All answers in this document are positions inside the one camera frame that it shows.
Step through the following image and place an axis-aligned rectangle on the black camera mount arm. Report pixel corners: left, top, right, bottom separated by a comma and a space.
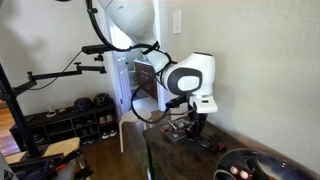
11, 53, 108, 98

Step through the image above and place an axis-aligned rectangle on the dark vented bike helmet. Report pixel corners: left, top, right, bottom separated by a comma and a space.
93, 92, 115, 108

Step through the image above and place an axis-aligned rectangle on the black orange clamp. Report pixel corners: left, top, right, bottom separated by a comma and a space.
9, 148, 95, 180

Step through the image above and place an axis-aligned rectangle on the red bike light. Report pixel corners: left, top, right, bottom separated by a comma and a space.
228, 163, 253, 180

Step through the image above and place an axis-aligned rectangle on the white round stool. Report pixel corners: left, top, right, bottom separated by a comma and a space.
118, 107, 154, 154

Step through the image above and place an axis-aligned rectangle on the dark blue ceramic bowl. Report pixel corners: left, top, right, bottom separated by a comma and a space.
213, 148, 318, 180

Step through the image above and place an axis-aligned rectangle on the dark wooden console table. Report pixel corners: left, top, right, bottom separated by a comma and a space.
142, 114, 320, 180

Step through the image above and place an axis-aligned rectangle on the brown wooden vanity cabinet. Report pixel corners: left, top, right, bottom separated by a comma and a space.
133, 59, 159, 100

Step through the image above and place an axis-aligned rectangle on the white light switch plate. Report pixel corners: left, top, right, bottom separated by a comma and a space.
172, 9, 183, 35

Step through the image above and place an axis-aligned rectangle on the black bike helmet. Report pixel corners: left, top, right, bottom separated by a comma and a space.
73, 96, 94, 113

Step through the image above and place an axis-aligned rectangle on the blue white square tray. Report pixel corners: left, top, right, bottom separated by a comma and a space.
159, 117, 192, 143

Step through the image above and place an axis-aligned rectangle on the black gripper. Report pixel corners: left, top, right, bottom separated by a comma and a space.
185, 112, 208, 143

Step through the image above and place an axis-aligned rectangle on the white door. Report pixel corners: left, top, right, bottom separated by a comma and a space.
105, 16, 134, 116

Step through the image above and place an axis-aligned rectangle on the dark shoe rack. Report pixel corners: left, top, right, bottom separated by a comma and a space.
9, 103, 120, 153

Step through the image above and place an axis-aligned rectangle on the black stereo camera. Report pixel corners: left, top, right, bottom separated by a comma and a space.
81, 43, 114, 55

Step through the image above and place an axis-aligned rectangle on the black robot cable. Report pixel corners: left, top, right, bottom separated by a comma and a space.
84, 0, 198, 125

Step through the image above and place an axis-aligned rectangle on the black stand pole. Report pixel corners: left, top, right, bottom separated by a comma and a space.
0, 63, 49, 158

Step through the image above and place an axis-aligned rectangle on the small black red object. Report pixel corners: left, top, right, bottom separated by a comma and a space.
213, 134, 228, 154

